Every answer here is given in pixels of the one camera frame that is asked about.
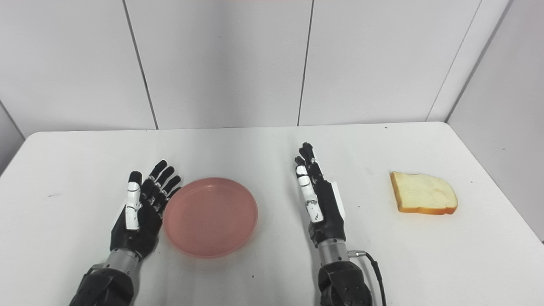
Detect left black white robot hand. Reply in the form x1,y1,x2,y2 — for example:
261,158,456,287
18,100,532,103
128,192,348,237
110,160,182,260

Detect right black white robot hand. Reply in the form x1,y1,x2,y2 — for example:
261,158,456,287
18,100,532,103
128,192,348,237
295,142,347,247

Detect pink round plate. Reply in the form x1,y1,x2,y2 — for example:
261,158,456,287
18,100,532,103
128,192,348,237
163,177,258,258

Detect slice of white bread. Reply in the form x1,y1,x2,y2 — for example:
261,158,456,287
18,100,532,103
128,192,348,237
390,171,458,215

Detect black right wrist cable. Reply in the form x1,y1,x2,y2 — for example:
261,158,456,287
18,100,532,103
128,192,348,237
348,250,388,306

